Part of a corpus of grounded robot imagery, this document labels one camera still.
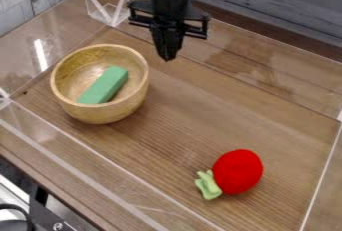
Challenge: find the black table leg bracket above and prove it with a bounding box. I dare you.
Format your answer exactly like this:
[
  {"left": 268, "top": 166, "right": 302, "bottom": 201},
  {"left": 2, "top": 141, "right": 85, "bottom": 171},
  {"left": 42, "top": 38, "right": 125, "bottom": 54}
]
[{"left": 29, "top": 185, "right": 77, "bottom": 231}]

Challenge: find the brown wooden bowl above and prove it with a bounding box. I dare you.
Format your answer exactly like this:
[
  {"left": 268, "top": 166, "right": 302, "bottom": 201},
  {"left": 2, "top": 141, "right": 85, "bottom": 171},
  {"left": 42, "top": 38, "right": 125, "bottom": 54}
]
[{"left": 49, "top": 44, "right": 149, "bottom": 124}]

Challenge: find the red plush strawberry toy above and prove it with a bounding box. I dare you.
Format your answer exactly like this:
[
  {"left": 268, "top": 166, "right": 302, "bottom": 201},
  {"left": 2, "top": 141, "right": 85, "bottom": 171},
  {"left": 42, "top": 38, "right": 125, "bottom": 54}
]
[{"left": 193, "top": 149, "right": 264, "bottom": 200}]

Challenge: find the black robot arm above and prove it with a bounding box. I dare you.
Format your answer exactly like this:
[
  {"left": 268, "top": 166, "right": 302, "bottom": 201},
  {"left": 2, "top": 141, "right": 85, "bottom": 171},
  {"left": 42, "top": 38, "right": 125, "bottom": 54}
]
[{"left": 127, "top": 0, "right": 211, "bottom": 61}]

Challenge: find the clear acrylic corner bracket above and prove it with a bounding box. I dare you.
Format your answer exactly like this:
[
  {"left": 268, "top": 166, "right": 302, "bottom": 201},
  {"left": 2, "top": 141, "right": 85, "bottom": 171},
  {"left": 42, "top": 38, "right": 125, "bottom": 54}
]
[{"left": 85, "top": 0, "right": 129, "bottom": 28}]

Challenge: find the clear acrylic tray wall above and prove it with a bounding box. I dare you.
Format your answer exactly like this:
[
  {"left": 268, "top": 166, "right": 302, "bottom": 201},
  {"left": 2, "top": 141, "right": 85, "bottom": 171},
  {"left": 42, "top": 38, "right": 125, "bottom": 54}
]
[{"left": 0, "top": 95, "right": 223, "bottom": 231}]

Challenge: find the green foam block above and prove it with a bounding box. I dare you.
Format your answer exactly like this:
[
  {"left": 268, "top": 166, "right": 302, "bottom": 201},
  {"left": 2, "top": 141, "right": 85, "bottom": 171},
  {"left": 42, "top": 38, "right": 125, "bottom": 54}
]
[{"left": 76, "top": 66, "right": 128, "bottom": 104}]

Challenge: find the black cable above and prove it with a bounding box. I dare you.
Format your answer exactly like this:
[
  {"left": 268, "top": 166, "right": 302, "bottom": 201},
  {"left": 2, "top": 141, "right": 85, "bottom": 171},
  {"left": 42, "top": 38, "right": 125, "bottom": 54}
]
[{"left": 0, "top": 203, "right": 34, "bottom": 231}]

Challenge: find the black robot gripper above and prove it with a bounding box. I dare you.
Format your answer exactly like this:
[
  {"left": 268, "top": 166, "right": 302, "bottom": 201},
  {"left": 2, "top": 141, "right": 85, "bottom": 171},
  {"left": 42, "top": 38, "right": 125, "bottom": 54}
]
[{"left": 127, "top": 0, "right": 209, "bottom": 61}]

